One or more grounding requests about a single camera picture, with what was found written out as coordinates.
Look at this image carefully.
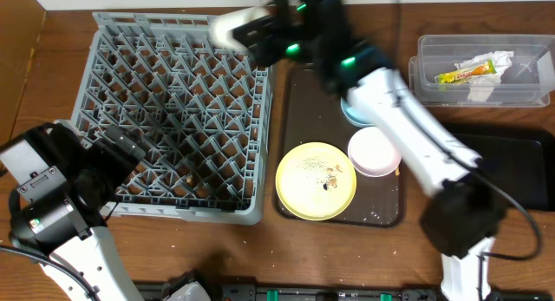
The cream white cup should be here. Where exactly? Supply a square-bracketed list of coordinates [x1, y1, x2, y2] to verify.
[209, 7, 270, 51]

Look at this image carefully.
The white paper napkin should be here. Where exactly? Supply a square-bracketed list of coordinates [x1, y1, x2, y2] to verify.
[454, 51, 514, 102]

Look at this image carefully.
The yellow green snack wrapper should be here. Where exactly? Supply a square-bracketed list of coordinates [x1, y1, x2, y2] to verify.
[434, 59, 496, 84]

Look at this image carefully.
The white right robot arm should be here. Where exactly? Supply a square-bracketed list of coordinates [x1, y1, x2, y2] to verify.
[213, 0, 506, 300]

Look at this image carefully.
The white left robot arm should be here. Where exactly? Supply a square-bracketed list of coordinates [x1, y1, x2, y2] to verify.
[1, 121, 145, 300]

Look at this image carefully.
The dark brown tray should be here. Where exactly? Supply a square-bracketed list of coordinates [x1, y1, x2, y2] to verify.
[278, 67, 406, 228]

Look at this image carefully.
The light blue saucer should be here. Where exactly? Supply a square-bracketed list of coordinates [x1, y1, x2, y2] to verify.
[340, 99, 373, 128]

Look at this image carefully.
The grey plastic dish rack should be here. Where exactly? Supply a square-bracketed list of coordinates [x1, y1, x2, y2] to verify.
[71, 12, 274, 225]

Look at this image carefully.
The pink bowl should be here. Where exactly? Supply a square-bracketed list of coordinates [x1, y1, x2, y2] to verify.
[348, 127, 402, 177]

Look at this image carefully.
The yellow plate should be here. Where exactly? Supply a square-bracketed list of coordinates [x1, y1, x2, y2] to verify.
[275, 142, 357, 221]

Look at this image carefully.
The clear plastic bin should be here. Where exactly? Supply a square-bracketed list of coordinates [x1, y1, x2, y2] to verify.
[408, 34, 554, 108]

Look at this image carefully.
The black bin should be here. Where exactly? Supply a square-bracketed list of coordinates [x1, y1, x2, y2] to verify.
[446, 123, 554, 212]

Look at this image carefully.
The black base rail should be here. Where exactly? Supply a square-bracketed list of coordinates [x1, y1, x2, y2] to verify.
[134, 270, 555, 301]

